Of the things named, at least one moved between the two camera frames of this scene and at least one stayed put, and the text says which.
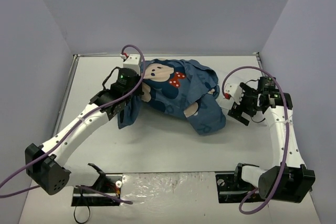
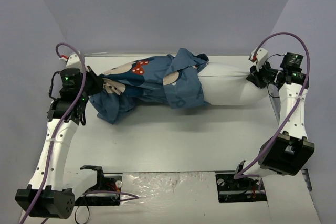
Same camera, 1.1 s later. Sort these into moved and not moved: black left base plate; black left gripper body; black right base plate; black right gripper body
Moved: black left gripper body; black right gripper body
Not moved: black left base plate; black right base plate
